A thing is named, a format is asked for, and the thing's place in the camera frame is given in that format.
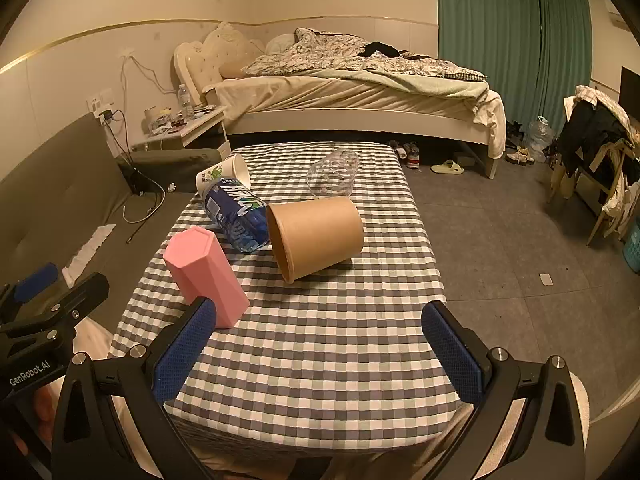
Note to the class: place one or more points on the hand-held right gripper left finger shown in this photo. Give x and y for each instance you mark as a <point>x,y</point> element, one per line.
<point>184,355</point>

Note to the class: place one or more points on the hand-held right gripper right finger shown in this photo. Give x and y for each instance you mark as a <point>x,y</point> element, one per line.
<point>454,355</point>

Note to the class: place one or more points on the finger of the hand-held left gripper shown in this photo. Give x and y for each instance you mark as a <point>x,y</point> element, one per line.
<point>85,292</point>
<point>36,280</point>

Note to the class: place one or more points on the brown paper cup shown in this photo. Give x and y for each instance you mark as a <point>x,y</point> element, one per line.
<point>320,235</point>

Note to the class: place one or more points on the pink hexagonal cup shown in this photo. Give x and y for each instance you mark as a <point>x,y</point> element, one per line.
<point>200,270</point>

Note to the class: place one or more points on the white printed paper cup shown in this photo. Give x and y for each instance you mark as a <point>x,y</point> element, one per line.
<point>220,172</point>

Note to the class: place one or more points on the clear plastic cup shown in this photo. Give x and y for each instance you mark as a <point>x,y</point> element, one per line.
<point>332,175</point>

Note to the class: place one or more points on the white tissue sheet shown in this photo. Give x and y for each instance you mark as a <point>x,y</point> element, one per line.
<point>90,250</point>

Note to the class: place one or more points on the grey sofa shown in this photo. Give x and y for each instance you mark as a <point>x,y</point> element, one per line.
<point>60,195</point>

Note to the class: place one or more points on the white paper scrap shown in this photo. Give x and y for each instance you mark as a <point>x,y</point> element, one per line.
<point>546,278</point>

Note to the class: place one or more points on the grey checkered tablecloth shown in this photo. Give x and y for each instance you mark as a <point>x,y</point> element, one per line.
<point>310,345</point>

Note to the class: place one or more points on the blue label water bottle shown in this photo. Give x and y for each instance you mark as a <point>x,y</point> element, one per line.
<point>235,210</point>

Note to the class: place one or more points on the pale green slipper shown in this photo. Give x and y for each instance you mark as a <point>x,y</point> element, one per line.
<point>446,167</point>

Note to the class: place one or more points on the white nightstand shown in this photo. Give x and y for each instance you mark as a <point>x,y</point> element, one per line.
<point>200,127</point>

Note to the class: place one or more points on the teal basket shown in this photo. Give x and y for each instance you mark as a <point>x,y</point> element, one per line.
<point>633,250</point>

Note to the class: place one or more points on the dark sneakers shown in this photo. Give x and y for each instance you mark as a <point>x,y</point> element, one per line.
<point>407,152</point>

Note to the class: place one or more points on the white shoes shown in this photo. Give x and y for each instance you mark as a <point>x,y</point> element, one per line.
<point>521,156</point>

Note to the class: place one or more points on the clear water bottle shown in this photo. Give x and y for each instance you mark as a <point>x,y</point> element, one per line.
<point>185,102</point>

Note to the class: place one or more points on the large clear water jug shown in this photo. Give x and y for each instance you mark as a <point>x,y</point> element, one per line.
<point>540,134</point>

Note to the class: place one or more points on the wooden chair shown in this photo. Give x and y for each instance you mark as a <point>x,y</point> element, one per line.
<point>607,160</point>

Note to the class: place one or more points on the cream bed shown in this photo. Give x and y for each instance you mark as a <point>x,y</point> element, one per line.
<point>350,105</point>

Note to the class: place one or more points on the chair draped with clothes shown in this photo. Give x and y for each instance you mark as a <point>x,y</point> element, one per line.
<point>595,120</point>

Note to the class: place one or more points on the black garment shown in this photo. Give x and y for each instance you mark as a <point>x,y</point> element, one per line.
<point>377,50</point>

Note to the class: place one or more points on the white pillow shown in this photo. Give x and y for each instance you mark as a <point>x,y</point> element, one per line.
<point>279,44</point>

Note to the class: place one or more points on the black television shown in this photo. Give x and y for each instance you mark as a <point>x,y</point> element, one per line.
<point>631,92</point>

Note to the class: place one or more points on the green curtain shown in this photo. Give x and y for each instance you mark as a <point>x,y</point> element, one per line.
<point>480,35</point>

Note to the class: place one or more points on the floral blanket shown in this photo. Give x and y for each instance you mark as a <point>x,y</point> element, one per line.
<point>325,55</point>

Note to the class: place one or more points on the white air conditioner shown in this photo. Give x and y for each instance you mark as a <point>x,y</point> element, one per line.
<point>616,16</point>

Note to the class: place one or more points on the wall power outlet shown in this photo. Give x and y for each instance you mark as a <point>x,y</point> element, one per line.
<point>102,112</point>

